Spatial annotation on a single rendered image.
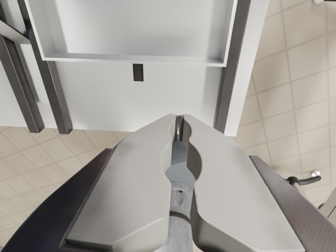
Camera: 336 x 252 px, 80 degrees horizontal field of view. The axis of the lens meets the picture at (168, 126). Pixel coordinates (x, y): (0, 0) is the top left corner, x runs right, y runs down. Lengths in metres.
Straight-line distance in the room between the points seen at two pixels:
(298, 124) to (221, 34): 1.34
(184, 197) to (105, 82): 0.38
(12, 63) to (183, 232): 0.48
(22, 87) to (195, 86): 0.28
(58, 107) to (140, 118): 0.14
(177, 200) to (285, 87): 1.06
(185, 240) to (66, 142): 1.35
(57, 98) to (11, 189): 2.07
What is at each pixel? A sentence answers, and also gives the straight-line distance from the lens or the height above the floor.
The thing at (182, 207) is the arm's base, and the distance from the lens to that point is 0.58.
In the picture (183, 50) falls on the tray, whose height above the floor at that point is 0.88.
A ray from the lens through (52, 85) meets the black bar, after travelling 0.38.
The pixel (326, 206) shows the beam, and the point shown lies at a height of 0.45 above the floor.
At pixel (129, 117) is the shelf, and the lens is 0.38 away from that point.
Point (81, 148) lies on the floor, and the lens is 1.71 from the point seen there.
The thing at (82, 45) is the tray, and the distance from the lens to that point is 0.35.
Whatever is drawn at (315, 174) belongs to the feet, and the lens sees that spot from 1.97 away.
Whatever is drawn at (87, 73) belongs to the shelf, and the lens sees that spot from 0.37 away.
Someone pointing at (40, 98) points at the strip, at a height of 0.88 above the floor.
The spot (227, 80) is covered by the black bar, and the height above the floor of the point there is 0.90.
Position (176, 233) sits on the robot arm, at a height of 0.93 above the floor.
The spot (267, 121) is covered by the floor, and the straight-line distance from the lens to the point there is 1.51.
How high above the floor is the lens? 1.20
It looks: 58 degrees down
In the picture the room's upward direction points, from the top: 175 degrees counter-clockwise
